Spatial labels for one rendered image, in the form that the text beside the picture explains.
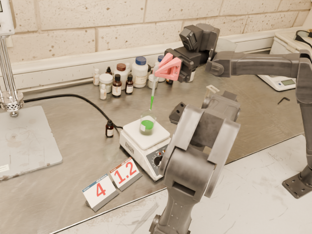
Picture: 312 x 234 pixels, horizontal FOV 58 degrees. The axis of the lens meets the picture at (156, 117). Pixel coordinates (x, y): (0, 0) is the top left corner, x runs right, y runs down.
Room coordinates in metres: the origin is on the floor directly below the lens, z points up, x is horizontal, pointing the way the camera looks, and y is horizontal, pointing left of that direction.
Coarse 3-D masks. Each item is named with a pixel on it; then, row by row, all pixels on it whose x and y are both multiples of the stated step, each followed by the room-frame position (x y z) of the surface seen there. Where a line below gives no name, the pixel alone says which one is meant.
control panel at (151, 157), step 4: (168, 144) 0.67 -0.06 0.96; (160, 148) 0.64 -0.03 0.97; (164, 148) 0.65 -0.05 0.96; (152, 152) 0.62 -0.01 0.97; (156, 152) 0.62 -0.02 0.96; (160, 152) 0.63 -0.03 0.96; (148, 156) 0.60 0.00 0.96; (152, 156) 0.60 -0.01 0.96; (156, 156) 0.61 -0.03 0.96; (148, 160) 0.59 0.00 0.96; (152, 160) 0.59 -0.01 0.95; (152, 164) 0.58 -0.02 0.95; (152, 168) 0.57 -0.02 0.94; (156, 168) 0.58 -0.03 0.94; (156, 172) 0.57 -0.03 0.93
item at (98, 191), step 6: (102, 180) 0.50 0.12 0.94; (108, 180) 0.51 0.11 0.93; (96, 186) 0.48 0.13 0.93; (102, 186) 0.49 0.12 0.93; (108, 186) 0.49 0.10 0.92; (84, 192) 0.45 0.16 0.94; (90, 192) 0.46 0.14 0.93; (96, 192) 0.46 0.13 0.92; (102, 192) 0.47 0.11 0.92; (108, 192) 0.48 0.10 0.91; (90, 198) 0.44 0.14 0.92; (96, 198) 0.45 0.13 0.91
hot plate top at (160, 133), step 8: (136, 120) 0.73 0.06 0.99; (128, 128) 0.68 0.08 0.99; (136, 128) 0.69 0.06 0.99; (160, 128) 0.71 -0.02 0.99; (136, 136) 0.65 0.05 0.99; (144, 136) 0.66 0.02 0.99; (152, 136) 0.67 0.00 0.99; (160, 136) 0.67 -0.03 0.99; (168, 136) 0.68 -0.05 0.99; (144, 144) 0.62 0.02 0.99; (152, 144) 0.63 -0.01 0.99
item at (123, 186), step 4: (132, 160) 0.60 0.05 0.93; (136, 168) 0.58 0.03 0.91; (136, 172) 0.57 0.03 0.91; (112, 176) 0.52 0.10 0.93; (132, 176) 0.56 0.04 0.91; (136, 176) 0.56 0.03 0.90; (140, 176) 0.56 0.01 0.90; (128, 180) 0.54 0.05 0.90; (132, 180) 0.54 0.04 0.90; (116, 184) 0.51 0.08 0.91; (120, 184) 0.52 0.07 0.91; (124, 184) 0.52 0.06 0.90; (128, 184) 0.52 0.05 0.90; (120, 188) 0.50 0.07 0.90; (124, 188) 0.51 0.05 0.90
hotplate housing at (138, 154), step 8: (120, 136) 0.68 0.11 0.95; (128, 136) 0.66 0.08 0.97; (120, 144) 0.68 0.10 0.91; (128, 144) 0.65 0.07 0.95; (136, 144) 0.63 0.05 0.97; (160, 144) 0.66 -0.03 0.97; (128, 152) 0.64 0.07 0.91; (136, 152) 0.62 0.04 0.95; (144, 152) 0.61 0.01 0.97; (136, 160) 0.61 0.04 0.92; (144, 160) 0.59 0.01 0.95; (144, 168) 0.58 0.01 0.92; (152, 176) 0.56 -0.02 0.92; (160, 176) 0.56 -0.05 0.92
